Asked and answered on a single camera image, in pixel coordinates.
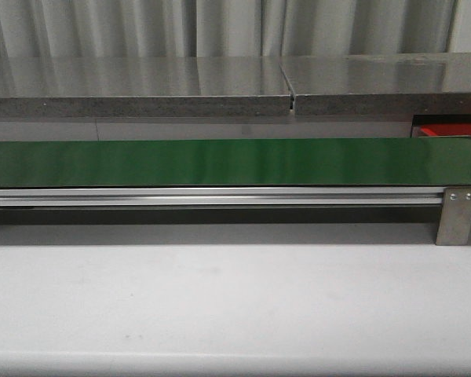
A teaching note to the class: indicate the green conveyor belt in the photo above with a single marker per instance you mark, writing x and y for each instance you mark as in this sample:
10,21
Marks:
426,161

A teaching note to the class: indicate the red plastic tray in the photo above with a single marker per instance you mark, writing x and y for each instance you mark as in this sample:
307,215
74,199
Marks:
445,129

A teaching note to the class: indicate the grey pleated curtain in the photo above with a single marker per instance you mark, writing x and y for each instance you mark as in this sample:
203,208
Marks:
223,28

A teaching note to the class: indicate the steel conveyor support bracket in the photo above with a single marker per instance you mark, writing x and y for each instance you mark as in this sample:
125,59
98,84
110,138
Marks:
455,219

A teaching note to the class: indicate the right stainless steel counter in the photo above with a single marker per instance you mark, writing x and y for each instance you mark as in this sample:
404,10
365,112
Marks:
400,84

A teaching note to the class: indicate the aluminium conveyor side rail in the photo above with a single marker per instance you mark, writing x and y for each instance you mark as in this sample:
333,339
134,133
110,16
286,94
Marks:
219,196

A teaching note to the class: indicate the stainless steel counter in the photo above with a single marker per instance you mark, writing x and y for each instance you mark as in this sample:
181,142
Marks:
129,87
400,84

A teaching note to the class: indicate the left stainless steel counter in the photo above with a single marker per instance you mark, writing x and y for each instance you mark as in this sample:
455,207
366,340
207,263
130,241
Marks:
129,87

